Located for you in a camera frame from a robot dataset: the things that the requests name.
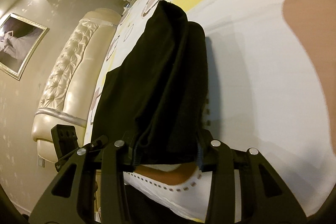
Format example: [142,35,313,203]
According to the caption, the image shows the black pants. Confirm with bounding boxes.
[92,1,208,165]

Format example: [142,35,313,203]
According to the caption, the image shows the cream tufted leather headboard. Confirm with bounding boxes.
[31,8,121,162]

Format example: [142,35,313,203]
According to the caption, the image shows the framed wedding photo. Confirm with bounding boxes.
[1,13,49,80]

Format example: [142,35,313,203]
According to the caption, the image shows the patterned white bed sheet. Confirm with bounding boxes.
[92,0,335,223]

